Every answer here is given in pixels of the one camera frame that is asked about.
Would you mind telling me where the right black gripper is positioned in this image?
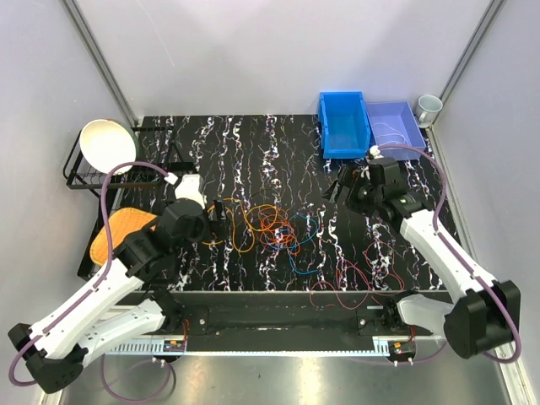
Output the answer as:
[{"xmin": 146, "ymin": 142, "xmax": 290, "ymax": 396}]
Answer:
[{"xmin": 321, "ymin": 165, "xmax": 382, "ymax": 219}]

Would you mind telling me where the red cable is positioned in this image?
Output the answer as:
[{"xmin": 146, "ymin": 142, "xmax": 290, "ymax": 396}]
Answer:
[{"xmin": 308, "ymin": 240, "xmax": 407, "ymax": 311}]

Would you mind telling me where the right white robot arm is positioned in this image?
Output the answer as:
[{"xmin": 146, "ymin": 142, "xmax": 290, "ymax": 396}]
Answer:
[{"xmin": 323, "ymin": 158, "xmax": 522, "ymax": 364}]

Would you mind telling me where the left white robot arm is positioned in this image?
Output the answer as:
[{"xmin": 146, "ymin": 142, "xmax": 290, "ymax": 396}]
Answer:
[{"xmin": 8, "ymin": 198, "xmax": 227, "ymax": 393}]

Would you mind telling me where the blue plastic bin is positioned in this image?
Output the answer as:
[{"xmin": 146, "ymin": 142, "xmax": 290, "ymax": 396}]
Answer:
[{"xmin": 318, "ymin": 91, "xmax": 370, "ymax": 159}]

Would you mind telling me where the lavender plastic tray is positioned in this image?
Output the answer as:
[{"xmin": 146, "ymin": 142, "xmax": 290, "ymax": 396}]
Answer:
[{"xmin": 365, "ymin": 101, "xmax": 426, "ymax": 161}]

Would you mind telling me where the orange woven basket tray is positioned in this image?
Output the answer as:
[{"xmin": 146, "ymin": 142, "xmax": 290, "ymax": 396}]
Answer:
[{"xmin": 89, "ymin": 208, "xmax": 157, "ymax": 266}]

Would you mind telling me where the white ceramic mug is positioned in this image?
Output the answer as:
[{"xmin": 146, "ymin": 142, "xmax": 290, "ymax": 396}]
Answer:
[{"xmin": 415, "ymin": 94, "xmax": 443, "ymax": 128}]

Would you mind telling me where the white round bowl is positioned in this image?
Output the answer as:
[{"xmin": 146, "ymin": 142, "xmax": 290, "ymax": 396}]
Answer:
[{"xmin": 78, "ymin": 119, "xmax": 139, "ymax": 174}]

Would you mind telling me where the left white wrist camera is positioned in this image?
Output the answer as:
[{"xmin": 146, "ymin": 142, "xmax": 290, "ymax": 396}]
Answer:
[{"xmin": 165, "ymin": 172, "xmax": 207, "ymax": 208}]

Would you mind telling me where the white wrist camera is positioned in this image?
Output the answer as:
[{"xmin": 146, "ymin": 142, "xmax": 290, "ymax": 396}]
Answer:
[
  {"xmin": 368, "ymin": 145, "xmax": 382, "ymax": 159},
  {"xmin": 165, "ymin": 172, "xmax": 207, "ymax": 208}
]

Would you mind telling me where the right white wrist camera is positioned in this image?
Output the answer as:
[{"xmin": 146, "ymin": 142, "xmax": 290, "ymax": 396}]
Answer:
[{"xmin": 368, "ymin": 145, "xmax": 382, "ymax": 159}]

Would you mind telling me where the black wire dish rack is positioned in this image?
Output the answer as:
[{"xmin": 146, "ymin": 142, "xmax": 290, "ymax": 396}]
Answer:
[{"xmin": 62, "ymin": 122, "xmax": 197, "ymax": 209}]

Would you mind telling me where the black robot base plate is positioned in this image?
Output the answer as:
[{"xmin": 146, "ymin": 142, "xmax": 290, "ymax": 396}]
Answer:
[{"xmin": 159, "ymin": 289, "xmax": 443, "ymax": 358}]

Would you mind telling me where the left purple robot hose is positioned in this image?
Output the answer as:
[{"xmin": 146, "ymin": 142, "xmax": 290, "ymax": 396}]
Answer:
[{"xmin": 8, "ymin": 160, "xmax": 176, "ymax": 402}]

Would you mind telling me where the purple robot hose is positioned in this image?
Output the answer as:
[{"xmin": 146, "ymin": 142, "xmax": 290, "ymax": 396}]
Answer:
[
  {"xmin": 8, "ymin": 160, "xmax": 176, "ymax": 402},
  {"xmin": 366, "ymin": 144, "xmax": 522, "ymax": 366}
]

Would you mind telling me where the right purple robot hose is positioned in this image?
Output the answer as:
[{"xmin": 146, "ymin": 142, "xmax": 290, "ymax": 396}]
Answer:
[{"xmin": 366, "ymin": 144, "xmax": 522, "ymax": 366}]

